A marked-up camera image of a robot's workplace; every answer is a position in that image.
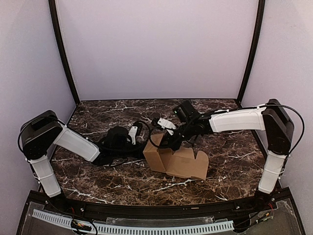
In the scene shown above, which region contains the black frame post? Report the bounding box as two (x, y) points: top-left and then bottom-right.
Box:
(237, 0), (266, 104)
(48, 0), (80, 105)

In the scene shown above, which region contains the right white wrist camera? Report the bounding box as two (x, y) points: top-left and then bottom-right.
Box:
(157, 118), (177, 136)

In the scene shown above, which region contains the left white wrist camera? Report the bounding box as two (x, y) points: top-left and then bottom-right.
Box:
(128, 126), (138, 145)

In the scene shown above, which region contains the black front rail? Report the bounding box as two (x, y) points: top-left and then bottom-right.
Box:
(27, 188), (290, 221)

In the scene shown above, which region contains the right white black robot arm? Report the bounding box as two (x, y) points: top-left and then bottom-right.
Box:
(156, 99), (294, 194)

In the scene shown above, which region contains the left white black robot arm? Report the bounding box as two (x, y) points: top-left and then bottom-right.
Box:
(17, 110), (147, 213)

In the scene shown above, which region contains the brown cardboard box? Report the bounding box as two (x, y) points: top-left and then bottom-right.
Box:
(143, 142), (209, 180)

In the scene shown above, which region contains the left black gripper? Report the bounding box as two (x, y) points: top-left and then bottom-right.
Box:
(112, 141), (157, 160)

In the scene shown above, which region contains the black camera cable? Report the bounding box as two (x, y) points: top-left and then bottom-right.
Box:
(97, 120), (152, 167)
(149, 117), (172, 142)

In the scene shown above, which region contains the left black frame post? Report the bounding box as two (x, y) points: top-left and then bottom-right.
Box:
(48, 0), (80, 105)

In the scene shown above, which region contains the left black camera cable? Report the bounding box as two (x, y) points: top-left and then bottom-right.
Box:
(97, 120), (152, 167)

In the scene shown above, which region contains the right black camera cable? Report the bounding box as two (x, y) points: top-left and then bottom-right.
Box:
(149, 117), (172, 142)

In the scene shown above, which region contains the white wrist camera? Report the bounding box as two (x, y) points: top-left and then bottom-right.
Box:
(157, 118), (177, 136)
(128, 126), (138, 145)

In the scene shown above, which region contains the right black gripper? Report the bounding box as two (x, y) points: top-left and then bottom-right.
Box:
(158, 121), (195, 151)

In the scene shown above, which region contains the white slotted cable duct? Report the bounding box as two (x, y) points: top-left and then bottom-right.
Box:
(31, 209), (234, 235)

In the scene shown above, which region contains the right black frame post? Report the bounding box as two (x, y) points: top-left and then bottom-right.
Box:
(237, 0), (266, 104)

